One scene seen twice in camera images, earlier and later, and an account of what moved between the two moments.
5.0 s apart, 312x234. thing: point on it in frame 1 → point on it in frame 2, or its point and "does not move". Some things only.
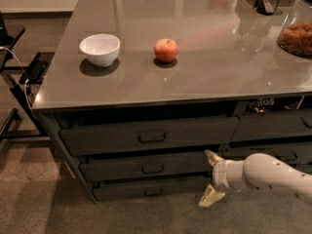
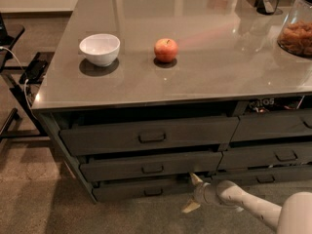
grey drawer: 290,153 does not move
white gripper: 219,175 → 200,193
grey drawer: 282,124 does not move
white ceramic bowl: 100,49 does not move
